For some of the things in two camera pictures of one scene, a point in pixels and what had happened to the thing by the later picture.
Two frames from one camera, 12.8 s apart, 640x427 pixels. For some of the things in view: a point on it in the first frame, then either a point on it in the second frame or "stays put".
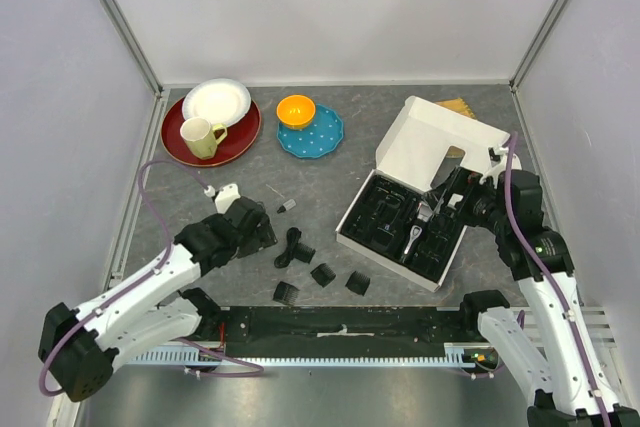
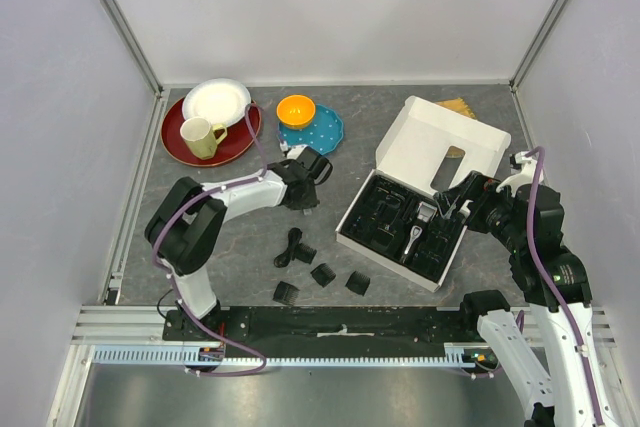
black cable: (292, 237) stays put
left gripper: (261, 237) -> (310, 202)
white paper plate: (220, 101) stays put
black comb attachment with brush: (304, 252) stays put
